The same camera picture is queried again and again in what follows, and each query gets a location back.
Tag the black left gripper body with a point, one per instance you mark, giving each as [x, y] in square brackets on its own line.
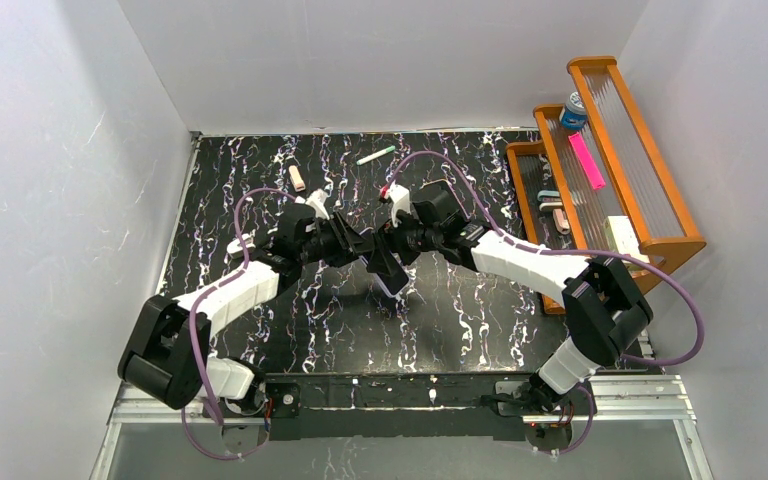
[343, 237]

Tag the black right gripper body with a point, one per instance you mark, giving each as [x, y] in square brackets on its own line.
[396, 234]

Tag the purple phone case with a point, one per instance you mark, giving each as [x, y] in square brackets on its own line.
[391, 287]

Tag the beige cased smartphone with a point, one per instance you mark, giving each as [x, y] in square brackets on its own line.
[437, 187]

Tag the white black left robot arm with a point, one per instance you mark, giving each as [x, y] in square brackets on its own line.
[167, 355]

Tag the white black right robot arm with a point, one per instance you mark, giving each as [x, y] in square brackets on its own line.
[605, 310]

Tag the green white marker pen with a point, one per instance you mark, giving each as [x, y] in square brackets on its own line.
[378, 154]

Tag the blue grey small item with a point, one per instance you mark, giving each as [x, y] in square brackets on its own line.
[545, 196]

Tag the small pink eraser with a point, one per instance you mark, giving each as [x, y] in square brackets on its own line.
[561, 221]

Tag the orange wooden tiered shelf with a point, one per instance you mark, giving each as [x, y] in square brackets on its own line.
[639, 182]

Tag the pink flat box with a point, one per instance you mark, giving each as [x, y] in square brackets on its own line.
[586, 161]

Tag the blue white bottle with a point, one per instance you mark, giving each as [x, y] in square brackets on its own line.
[573, 115]

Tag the white red small box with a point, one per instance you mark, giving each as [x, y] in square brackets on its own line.
[621, 237]

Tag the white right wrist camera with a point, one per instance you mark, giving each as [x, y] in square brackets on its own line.
[398, 197]

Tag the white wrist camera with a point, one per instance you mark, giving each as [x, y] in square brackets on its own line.
[316, 200]
[398, 197]

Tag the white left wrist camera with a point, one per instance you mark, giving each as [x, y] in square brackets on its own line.
[316, 200]

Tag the black metal base rail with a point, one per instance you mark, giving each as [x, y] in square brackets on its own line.
[491, 405]

